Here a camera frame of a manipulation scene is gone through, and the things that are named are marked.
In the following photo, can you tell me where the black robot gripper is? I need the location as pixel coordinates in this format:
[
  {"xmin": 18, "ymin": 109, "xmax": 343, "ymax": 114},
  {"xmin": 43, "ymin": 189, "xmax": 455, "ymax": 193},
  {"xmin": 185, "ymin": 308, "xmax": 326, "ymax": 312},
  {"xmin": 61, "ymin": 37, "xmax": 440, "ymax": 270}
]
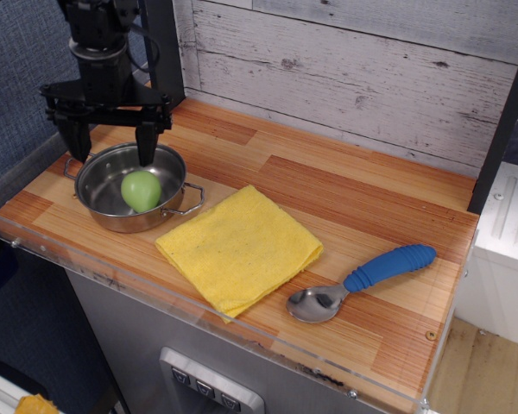
[{"xmin": 40, "ymin": 58, "xmax": 172, "ymax": 167}]

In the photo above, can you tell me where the green pear-shaped toy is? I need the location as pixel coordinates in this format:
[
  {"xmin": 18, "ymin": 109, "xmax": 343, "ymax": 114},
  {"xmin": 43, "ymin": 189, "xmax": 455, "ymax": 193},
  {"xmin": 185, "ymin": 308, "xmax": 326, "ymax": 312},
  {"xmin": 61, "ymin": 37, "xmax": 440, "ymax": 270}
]
[{"xmin": 121, "ymin": 171, "xmax": 161, "ymax": 213}]

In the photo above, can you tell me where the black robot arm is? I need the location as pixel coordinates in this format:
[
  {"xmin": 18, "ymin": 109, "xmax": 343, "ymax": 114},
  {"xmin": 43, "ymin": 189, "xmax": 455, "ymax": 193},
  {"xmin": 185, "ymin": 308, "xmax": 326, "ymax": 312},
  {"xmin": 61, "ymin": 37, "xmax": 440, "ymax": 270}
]
[{"xmin": 40, "ymin": 1, "xmax": 172, "ymax": 166}]

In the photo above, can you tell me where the stainless steel pot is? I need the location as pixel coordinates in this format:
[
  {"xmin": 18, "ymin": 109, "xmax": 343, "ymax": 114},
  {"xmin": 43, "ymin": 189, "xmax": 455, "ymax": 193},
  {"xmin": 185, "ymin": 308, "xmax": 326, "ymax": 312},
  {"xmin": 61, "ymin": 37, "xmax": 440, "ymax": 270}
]
[{"xmin": 64, "ymin": 143, "xmax": 205, "ymax": 233}]

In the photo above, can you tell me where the clear acrylic table guard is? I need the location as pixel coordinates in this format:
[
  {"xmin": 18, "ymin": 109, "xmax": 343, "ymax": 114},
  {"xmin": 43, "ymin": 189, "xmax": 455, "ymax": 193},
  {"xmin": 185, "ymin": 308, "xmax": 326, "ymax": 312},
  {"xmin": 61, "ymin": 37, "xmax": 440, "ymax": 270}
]
[{"xmin": 0, "ymin": 85, "xmax": 480, "ymax": 414}]

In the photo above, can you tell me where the yellow folded cloth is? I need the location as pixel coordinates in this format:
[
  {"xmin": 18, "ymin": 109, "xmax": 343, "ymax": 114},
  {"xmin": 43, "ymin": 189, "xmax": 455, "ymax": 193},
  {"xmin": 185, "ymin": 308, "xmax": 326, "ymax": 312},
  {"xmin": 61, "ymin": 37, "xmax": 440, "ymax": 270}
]
[{"xmin": 155, "ymin": 185, "xmax": 324, "ymax": 318}]

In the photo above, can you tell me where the silver dispenser button panel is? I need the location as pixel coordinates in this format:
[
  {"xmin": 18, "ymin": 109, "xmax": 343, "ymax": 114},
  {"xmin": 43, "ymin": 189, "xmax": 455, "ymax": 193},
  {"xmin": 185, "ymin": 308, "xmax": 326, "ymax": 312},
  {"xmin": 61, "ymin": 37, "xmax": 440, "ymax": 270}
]
[{"xmin": 160, "ymin": 347, "xmax": 265, "ymax": 414}]

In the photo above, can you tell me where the white cabinet with metal top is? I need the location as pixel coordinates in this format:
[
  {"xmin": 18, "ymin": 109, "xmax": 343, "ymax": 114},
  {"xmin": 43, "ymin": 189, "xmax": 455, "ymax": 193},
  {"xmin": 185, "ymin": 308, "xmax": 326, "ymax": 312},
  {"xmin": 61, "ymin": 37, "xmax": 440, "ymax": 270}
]
[{"xmin": 455, "ymin": 162, "xmax": 518, "ymax": 343}]

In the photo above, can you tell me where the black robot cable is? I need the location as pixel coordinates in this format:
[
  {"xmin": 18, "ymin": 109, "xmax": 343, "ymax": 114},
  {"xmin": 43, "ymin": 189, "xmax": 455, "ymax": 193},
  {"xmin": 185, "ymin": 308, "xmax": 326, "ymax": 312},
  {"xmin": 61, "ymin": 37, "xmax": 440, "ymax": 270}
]
[{"xmin": 127, "ymin": 21, "xmax": 161, "ymax": 74}]

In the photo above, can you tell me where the black vertical post left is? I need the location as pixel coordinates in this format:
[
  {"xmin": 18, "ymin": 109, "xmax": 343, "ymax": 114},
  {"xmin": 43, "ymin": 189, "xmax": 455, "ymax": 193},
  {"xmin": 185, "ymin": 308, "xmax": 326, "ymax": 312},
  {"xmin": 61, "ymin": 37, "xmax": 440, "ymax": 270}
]
[{"xmin": 139, "ymin": 0, "xmax": 185, "ymax": 110}]

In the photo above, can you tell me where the black vertical post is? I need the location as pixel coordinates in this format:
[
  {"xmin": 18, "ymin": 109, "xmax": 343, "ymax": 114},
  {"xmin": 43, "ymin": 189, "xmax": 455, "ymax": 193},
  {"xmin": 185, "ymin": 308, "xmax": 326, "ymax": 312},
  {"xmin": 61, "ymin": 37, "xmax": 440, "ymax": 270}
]
[
  {"xmin": 139, "ymin": 0, "xmax": 185, "ymax": 110},
  {"xmin": 467, "ymin": 68, "xmax": 518, "ymax": 215}
]

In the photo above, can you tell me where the blue-handled metal spoon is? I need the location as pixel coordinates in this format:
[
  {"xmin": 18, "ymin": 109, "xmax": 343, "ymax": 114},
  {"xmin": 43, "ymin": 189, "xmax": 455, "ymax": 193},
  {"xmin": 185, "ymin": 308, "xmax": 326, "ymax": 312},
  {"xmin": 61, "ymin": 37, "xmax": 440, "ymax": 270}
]
[{"xmin": 286, "ymin": 244, "xmax": 437, "ymax": 323}]

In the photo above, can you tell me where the black vertical post right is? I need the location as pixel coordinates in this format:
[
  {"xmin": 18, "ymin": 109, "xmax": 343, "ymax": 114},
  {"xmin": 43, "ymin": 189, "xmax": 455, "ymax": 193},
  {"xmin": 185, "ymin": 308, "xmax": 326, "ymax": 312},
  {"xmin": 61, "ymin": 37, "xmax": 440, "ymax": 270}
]
[{"xmin": 467, "ymin": 68, "xmax": 518, "ymax": 215}]

